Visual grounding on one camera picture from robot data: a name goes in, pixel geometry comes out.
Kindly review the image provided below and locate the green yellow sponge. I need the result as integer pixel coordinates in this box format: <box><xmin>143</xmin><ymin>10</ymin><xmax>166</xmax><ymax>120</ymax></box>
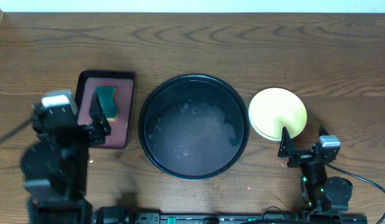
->
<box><xmin>95</xmin><ymin>86</ymin><xmax>118</xmax><ymax>120</ymax></box>

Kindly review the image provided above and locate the yellow plate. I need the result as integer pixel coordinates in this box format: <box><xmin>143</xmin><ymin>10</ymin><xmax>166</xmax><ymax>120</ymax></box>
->
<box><xmin>248</xmin><ymin>88</ymin><xmax>307</xmax><ymax>141</ymax></box>

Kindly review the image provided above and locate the light blue plate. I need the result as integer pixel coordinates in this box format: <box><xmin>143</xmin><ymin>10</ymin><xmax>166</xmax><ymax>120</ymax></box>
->
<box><xmin>249</xmin><ymin>120</ymin><xmax>277</xmax><ymax>141</ymax></box>

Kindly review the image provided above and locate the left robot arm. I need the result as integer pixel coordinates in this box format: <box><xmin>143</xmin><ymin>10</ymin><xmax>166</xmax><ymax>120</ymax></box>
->
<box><xmin>21</xmin><ymin>94</ymin><xmax>111</xmax><ymax>223</ymax></box>

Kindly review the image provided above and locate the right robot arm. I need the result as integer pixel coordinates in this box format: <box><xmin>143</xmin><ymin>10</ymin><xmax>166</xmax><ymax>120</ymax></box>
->
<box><xmin>277</xmin><ymin>126</ymin><xmax>353</xmax><ymax>220</ymax></box>

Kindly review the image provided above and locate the rectangular red black tray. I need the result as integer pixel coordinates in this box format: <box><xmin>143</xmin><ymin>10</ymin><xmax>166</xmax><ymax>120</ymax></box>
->
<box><xmin>75</xmin><ymin>70</ymin><xmax>135</xmax><ymax>149</ymax></box>

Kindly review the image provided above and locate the round black tray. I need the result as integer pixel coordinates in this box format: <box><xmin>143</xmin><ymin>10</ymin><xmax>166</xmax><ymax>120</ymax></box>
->
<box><xmin>138</xmin><ymin>74</ymin><xmax>249</xmax><ymax>180</ymax></box>

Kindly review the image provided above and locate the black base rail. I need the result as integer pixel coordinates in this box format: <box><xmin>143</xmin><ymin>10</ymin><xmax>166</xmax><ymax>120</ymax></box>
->
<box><xmin>91</xmin><ymin>206</ymin><xmax>368</xmax><ymax>224</ymax></box>

